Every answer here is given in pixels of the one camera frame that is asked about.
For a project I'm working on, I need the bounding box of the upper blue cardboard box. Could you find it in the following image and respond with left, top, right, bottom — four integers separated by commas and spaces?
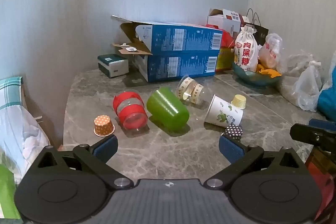
111, 15, 224, 56

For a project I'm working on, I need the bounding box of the red plastic item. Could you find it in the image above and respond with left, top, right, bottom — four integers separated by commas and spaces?
305, 146, 336, 220

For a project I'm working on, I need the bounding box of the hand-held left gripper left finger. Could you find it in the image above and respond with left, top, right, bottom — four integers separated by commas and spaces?
34, 134, 133, 191

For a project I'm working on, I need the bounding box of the red and yellow box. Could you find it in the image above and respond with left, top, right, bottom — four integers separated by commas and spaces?
202, 24, 237, 72

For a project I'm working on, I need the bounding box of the blue cardboard box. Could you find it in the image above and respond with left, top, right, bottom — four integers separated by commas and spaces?
111, 15, 224, 56
131, 50, 220, 83

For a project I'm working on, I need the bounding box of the orange snack packet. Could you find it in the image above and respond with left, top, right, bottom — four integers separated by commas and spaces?
256, 63, 282, 79

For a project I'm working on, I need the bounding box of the plastic bag with orange contents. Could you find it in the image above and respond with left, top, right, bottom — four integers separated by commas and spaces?
258, 33, 286, 74

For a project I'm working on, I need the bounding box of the white paper cup green print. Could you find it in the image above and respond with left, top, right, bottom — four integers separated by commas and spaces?
204, 94, 244, 127

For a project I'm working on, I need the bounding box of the green bag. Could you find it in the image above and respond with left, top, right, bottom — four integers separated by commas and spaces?
0, 163, 21, 220

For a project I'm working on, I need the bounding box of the small yellow paper cup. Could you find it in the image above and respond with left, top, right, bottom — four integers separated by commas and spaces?
231, 94, 247, 110

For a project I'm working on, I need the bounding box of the orange polka dot paper cup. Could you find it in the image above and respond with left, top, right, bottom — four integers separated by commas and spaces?
93, 115, 116, 137

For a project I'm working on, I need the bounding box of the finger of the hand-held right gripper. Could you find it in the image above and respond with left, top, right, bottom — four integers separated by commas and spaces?
290, 119, 336, 147

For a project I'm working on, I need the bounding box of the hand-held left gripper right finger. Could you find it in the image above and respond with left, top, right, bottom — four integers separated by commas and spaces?
204, 135, 306, 191

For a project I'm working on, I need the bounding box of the teal bowl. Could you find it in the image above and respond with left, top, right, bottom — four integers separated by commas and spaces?
231, 61, 283, 87

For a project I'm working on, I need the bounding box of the clear cup with red tape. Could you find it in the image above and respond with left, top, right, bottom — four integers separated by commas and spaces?
113, 91, 149, 132

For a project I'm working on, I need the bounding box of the blue bag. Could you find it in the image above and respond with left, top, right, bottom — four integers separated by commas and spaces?
316, 51, 336, 122

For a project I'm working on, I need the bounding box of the checkered cloth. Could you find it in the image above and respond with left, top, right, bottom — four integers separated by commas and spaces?
0, 76, 51, 185

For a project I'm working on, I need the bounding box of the green and white tissue box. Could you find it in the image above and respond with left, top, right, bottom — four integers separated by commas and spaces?
97, 54, 129, 79

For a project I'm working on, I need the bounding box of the white drawstring pouch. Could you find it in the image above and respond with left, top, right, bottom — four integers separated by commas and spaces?
234, 25, 259, 72

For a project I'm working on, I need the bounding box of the green plastic cup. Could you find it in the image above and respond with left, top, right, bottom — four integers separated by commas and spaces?
146, 86, 190, 132

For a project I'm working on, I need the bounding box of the clear plastic cup printed band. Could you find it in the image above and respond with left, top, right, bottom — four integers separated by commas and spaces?
175, 75, 205, 105

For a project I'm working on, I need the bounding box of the crumpled clear plastic bag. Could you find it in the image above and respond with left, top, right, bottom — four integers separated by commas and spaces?
283, 49, 321, 78

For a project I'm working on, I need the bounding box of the black polka dot paper cup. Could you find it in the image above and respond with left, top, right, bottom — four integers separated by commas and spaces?
225, 124, 243, 142

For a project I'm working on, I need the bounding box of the white and red carton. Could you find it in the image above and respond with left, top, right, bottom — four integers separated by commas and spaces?
207, 8, 247, 36

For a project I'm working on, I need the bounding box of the black paper bag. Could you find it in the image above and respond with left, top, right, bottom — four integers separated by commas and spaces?
241, 8, 269, 46

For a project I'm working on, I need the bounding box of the knotted clear plastic bag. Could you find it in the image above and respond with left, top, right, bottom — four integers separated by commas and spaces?
292, 61, 323, 112

